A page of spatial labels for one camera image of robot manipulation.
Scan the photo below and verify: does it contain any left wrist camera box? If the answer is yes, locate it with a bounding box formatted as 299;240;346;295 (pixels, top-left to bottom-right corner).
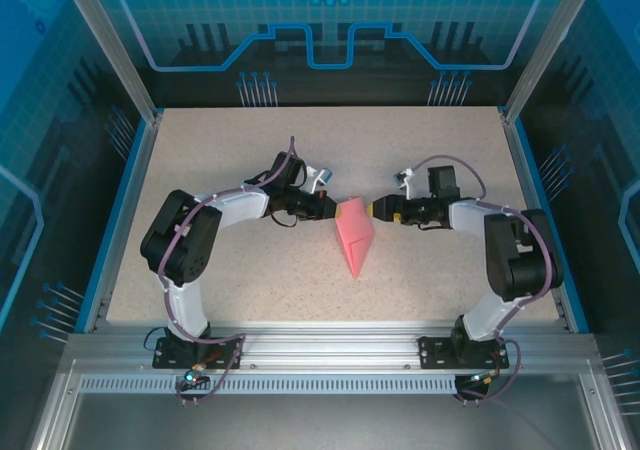
304;165;337;194

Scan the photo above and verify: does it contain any pink paper sheet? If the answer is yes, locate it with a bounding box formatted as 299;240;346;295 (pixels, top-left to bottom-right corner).
333;195;377;281

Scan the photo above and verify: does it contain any thin black base wire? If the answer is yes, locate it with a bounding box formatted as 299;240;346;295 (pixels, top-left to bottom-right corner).
144;323;174;352

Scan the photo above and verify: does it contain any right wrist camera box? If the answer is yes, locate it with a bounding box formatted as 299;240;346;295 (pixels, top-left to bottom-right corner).
392;166;417;197

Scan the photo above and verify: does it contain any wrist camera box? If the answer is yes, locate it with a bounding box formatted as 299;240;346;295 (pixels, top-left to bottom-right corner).
304;165;337;194
392;166;417;197

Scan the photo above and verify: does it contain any thin black wire loop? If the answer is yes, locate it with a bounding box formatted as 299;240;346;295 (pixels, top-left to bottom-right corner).
271;210;302;230

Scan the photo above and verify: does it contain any grey metal base tray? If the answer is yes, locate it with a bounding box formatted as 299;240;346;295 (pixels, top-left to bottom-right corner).
29;359;636;450

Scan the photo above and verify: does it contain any aluminium mounting rail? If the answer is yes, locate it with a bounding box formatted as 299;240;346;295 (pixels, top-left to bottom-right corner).
64;319;601;372

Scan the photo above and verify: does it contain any cable connector with green light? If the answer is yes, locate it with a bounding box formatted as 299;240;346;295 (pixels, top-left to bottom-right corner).
469;369;501;387
182;364;209;389

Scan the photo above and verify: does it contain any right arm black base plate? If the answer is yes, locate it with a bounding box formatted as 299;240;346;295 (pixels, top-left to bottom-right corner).
417;336;510;370

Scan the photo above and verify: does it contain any aluminium frame post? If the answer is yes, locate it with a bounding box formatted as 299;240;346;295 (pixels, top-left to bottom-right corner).
54;0;164;124
502;0;601;124

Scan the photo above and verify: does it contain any aluminium side rail blue edge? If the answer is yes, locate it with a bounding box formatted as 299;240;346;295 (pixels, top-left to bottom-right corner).
74;109;164;334
502;109;591;334

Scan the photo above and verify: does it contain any slotted grey cable duct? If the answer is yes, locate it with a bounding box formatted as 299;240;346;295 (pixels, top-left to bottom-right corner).
78;375;459;395

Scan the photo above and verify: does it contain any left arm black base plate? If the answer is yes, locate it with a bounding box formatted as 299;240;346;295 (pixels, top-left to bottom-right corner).
152;337;245;370

